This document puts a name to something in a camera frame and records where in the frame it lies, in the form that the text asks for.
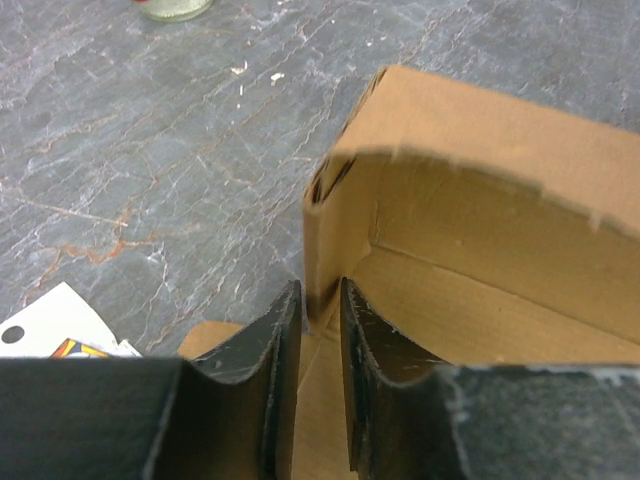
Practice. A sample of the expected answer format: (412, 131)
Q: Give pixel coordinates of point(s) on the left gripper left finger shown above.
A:
(226, 414)

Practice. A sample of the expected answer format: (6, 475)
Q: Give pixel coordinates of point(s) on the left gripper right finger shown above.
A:
(412, 415)

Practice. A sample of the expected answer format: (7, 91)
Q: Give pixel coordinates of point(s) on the brown cardboard box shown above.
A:
(485, 228)

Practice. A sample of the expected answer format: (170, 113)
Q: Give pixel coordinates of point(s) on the small white packet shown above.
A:
(60, 324)

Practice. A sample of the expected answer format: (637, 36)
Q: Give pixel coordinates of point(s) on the clear glass bottle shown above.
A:
(172, 10)

